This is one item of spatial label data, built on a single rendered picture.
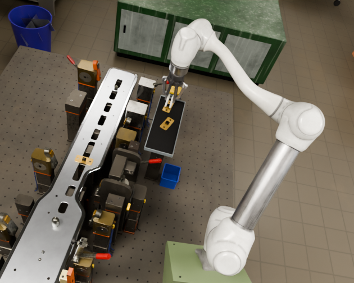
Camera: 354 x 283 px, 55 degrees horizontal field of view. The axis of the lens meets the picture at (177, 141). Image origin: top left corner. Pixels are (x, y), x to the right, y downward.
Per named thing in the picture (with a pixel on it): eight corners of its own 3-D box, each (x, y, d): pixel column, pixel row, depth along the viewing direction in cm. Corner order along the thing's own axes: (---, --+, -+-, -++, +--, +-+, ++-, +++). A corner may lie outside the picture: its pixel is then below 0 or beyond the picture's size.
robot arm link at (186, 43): (186, 72, 150) (198, 56, 158) (195, 42, 138) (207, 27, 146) (164, 61, 151) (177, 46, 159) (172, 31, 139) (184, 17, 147)
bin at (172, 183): (162, 170, 208) (164, 162, 201) (177, 175, 208) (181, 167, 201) (158, 186, 201) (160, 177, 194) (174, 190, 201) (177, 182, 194)
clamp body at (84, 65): (78, 100, 228) (77, 56, 200) (98, 106, 229) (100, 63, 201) (73, 109, 223) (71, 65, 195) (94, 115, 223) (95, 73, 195)
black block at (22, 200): (22, 219, 173) (12, 191, 150) (41, 224, 173) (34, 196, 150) (17, 229, 169) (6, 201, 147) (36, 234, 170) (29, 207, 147)
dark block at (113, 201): (104, 232, 177) (109, 192, 145) (117, 236, 177) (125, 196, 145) (101, 241, 174) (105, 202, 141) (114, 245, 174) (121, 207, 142)
